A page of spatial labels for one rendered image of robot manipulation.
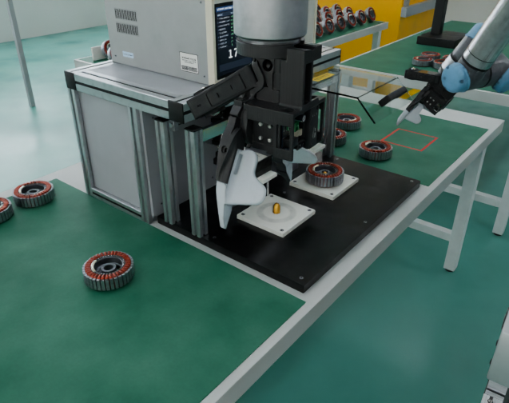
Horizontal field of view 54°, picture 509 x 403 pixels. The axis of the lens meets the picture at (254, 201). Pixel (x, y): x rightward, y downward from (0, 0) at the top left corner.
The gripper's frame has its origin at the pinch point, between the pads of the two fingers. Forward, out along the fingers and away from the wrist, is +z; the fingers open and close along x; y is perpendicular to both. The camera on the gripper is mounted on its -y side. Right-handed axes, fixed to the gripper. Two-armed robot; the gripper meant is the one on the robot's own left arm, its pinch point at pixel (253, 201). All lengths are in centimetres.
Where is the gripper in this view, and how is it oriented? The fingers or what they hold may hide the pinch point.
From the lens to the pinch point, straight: 62.4
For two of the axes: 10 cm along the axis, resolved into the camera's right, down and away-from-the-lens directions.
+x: 5.6, -4.1, 7.2
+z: 0.0, 8.7, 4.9
